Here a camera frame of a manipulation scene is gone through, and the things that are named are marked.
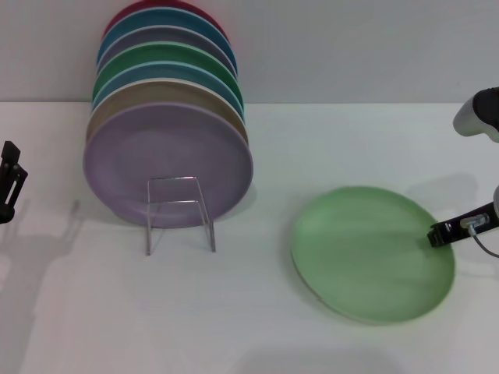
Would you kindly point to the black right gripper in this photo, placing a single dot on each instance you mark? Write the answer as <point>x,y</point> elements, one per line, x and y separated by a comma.
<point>456,228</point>

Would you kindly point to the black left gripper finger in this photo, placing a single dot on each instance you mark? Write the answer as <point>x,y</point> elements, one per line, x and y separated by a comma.
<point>11,183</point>

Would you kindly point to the light green plate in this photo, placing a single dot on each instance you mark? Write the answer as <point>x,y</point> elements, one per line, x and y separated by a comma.
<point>366,253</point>

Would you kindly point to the beige plate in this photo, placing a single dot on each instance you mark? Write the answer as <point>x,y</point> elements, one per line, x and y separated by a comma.
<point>128,97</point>

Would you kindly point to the purple plate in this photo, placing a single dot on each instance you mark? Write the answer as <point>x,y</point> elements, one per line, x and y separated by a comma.
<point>156,156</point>

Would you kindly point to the light blue plate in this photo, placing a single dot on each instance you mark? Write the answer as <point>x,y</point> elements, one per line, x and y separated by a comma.
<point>117,78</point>

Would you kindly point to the dark green plate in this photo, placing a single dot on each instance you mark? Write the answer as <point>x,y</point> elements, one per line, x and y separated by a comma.
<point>124,58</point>

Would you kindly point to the grey lavender plate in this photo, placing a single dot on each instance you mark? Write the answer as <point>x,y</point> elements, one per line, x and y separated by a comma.
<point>124,41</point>

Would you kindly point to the teal blue plate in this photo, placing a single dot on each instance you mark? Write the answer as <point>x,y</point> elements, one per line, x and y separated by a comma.
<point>128,24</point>

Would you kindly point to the dark red plate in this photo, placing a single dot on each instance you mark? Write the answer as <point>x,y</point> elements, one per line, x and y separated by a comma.
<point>128,9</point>

